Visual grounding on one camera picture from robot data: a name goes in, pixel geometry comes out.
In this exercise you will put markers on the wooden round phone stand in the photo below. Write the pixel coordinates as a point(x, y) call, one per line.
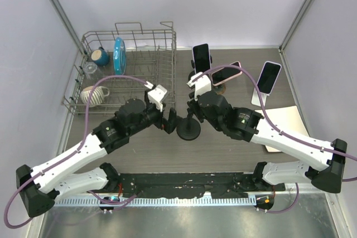
point(220, 89)

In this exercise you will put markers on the white flat board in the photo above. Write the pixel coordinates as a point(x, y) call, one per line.
point(287, 118)

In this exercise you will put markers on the clear drinking glass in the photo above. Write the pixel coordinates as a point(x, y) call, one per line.
point(92, 72)

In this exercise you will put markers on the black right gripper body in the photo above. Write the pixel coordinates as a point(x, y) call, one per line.
point(218, 125)

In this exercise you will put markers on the black rear phone stand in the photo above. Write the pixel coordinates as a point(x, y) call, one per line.
point(192, 73)

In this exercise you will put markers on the lilac case phone rear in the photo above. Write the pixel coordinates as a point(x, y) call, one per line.
point(201, 57)

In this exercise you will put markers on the right aluminium frame post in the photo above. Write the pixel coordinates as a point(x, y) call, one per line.
point(305, 6)

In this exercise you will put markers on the black front phone stand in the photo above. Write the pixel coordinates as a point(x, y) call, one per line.
point(188, 128)

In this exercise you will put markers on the white slotted cable duct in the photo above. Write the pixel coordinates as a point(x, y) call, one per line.
point(205, 200)

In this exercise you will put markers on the left aluminium frame post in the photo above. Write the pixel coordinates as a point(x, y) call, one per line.
point(68, 25)

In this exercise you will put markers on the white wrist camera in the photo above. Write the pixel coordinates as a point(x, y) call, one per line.
point(156, 95)
point(201, 84)

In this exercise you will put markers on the grey wire dish rack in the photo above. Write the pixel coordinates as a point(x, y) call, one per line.
point(128, 53)

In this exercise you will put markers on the lilac case phone right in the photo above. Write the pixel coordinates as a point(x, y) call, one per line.
point(268, 77)

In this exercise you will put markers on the pink case phone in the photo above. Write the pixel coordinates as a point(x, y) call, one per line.
point(223, 75)

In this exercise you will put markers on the blue plate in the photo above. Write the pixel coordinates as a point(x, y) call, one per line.
point(119, 56)

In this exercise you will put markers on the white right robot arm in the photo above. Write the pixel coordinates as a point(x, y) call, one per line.
point(319, 162)

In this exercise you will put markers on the white angled phone stand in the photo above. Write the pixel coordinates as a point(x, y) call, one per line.
point(257, 96)

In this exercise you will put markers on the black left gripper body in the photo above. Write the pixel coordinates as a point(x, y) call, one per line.
point(152, 115)

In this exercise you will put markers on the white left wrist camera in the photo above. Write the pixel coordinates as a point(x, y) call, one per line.
point(156, 95)

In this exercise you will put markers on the blue ceramic mug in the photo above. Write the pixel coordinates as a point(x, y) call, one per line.
point(100, 57)

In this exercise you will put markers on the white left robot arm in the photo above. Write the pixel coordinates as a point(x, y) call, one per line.
point(41, 186)

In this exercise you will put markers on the lilac case phone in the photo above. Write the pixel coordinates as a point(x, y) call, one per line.
point(201, 57)
point(268, 77)

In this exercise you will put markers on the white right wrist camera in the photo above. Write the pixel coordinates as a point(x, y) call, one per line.
point(201, 84)

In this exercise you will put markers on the aluminium frame post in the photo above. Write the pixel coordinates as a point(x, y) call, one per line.
point(305, 6)
point(68, 25)

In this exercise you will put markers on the black phone stand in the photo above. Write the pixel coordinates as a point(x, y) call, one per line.
point(192, 73)
point(188, 128)

